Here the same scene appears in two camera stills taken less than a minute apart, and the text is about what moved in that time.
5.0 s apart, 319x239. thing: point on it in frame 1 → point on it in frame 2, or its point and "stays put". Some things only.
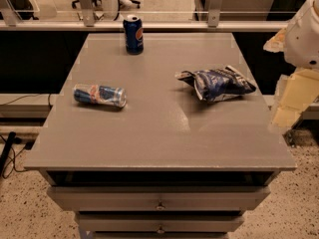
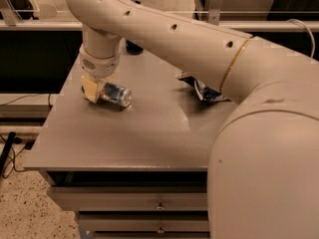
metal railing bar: x=148 y=26 stays put
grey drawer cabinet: x=170 y=142 stays put
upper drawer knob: x=160 y=206 stays put
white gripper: x=303 y=45 → x=100 y=67
